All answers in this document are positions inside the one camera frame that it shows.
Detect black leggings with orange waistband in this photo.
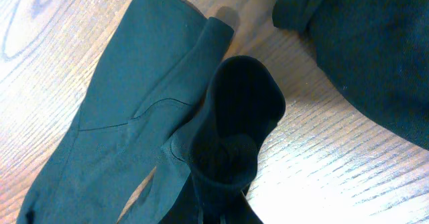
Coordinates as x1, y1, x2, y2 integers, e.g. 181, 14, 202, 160
17, 0, 285, 223

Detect black garment with white logo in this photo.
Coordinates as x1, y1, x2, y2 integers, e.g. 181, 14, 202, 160
272, 0, 428, 148

